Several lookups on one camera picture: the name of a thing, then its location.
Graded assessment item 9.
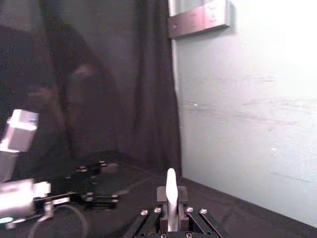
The small white plastic piece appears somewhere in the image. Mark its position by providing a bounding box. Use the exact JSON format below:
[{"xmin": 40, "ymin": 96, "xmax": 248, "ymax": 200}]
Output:
[{"xmin": 166, "ymin": 168, "xmax": 179, "ymax": 233}]

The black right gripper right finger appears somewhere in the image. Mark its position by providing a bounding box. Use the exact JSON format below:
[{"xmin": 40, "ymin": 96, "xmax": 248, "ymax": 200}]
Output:
[{"xmin": 176, "ymin": 186, "xmax": 229, "ymax": 238}]

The grey wall-mounted box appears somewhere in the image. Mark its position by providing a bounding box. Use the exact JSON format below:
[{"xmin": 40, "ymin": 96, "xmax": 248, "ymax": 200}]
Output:
[{"xmin": 167, "ymin": 0, "xmax": 231, "ymax": 40}]

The dark curtain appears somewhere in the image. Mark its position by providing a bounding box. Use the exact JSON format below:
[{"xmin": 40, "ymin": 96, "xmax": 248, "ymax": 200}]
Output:
[{"xmin": 41, "ymin": 0, "xmax": 183, "ymax": 176}]

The thin dark cable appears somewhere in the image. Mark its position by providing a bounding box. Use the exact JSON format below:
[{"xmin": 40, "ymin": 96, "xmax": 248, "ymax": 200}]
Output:
[{"xmin": 29, "ymin": 205, "xmax": 89, "ymax": 238}]

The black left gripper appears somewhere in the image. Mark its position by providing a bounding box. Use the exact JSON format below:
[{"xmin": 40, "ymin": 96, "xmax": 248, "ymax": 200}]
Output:
[{"xmin": 32, "ymin": 160, "xmax": 130, "ymax": 219}]

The black table cloth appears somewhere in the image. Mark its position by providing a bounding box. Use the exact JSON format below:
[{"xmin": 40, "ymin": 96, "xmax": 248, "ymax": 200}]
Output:
[{"xmin": 0, "ymin": 149, "xmax": 317, "ymax": 238}]

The person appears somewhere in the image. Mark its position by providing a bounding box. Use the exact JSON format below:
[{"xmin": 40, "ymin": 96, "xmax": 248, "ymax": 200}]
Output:
[{"xmin": 0, "ymin": 24, "xmax": 121, "ymax": 162}]

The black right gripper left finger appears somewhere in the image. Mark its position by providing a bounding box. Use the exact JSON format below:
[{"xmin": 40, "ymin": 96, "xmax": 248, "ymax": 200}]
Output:
[{"xmin": 125, "ymin": 186, "xmax": 172, "ymax": 238}]

